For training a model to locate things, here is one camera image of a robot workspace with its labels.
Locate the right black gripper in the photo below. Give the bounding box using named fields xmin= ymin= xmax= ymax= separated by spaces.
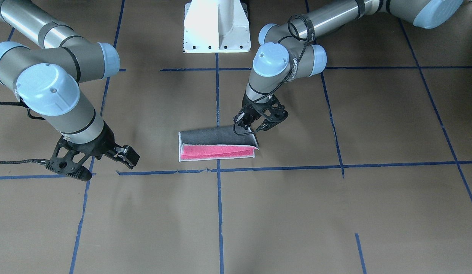
xmin=83 ymin=126 xmax=140 ymax=169

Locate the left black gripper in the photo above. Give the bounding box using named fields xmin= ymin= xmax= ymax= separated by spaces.
xmin=236 ymin=100 xmax=265 ymax=130

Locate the pink towel with white hem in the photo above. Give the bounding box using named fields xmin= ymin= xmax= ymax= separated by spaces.
xmin=178 ymin=126 xmax=259 ymax=161

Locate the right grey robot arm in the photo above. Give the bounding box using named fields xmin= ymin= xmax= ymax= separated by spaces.
xmin=0 ymin=0 xmax=140 ymax=174

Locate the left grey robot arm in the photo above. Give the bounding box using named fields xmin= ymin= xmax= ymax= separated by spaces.
xmin=234 ymin=0 xmax=462 ymax=135

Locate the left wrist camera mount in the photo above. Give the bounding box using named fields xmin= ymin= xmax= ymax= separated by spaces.
xmin=254 ymin=96 xmax=289 ymax=131

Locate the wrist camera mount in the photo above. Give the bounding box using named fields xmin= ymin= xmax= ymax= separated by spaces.
xmin=46 ymin=137 xmax=92 ymax=182
xmin=254 ymin=96 xmax=289 ymax=131

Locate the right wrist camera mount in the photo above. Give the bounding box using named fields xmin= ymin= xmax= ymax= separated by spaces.
xmin=46 ymin=137 xmax=92 ymax=182

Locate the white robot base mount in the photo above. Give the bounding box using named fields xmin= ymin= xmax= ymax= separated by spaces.
xmin=183 ymin=0 xmax=251 ymax=53

